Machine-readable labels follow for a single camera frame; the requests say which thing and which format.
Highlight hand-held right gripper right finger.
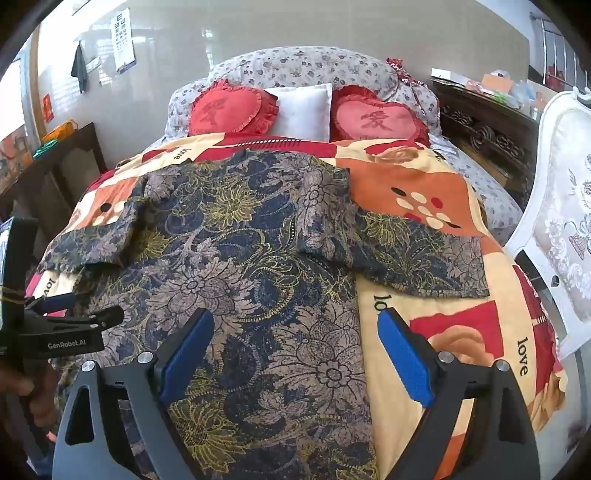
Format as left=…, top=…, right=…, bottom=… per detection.
left=376, top=307, right=542, bottom=480

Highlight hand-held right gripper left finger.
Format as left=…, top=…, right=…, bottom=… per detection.
left=52, top=308, right=216, bottom=480

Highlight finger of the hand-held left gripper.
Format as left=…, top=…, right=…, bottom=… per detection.
left=31, top=292, right=77, bottom=315
left=44, top=308, right=126, bottom=332

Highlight dark floral patterned shirt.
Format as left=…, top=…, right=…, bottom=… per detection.
left=37, top=150, right=490, bottom=480

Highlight person's left hand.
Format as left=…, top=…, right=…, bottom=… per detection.
left=0, top=362, right=61, bottom=446

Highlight plain dark wooden cabinet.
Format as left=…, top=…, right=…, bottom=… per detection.
left=0, top=122, right=110, bottom=261

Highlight orange framed picture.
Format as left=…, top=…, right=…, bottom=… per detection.
left=0, top=124, right=34, bottom=195

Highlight yellow bag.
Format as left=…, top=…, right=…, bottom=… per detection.
left=41, top=119, right=77, bottom=144

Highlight orange red printed blanket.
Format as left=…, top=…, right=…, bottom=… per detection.
left=25, top=131, right=571, bottom=480

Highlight white ornate chair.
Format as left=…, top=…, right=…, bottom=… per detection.
left=503, top=88, right=591, bottom=361

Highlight dark hanging cloth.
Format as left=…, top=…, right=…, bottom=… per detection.
left=70, top=43, right=90, bottom=95

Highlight dark carved wooden cabinet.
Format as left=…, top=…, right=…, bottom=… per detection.
left=429, top=76, right=546, bottom=209

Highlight red heart-shaped pillow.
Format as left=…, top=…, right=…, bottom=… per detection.
left=188, top=79, right=281, bottom=137
left=329, top=85, right=433, bottom=149

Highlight white pillow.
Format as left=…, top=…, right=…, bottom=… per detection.
left=263, top=83, right=334, bottom=142

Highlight red floral ruffled cloth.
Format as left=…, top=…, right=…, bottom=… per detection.
left=385, top=57, right=428, bottom=91

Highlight white flat box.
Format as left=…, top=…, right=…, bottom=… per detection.
left=431, top=68, right=484, bottom=86

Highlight orange box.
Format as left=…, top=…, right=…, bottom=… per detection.
left=480, top=74, right=514, bottom=96

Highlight grey floral duvet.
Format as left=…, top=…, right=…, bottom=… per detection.
left=164, top=46, right=525, bottom=245

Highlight eye chart wall poster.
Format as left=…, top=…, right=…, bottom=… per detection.
left=112, top=8, right=138, bottom=75

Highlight metal wire rack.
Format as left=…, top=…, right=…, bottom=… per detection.
left=529, top=13, right=588, bottom=93

